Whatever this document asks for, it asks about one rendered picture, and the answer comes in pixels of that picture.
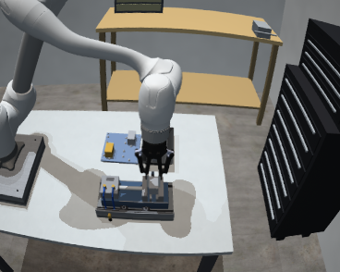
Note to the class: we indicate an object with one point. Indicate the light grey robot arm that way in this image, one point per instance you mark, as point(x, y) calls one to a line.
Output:
point(156, 98)

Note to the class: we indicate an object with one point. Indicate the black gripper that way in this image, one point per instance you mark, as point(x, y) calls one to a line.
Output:
point(153, 151)

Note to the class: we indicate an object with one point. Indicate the yellow rectangular block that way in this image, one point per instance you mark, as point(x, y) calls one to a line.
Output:
point(108, 149)

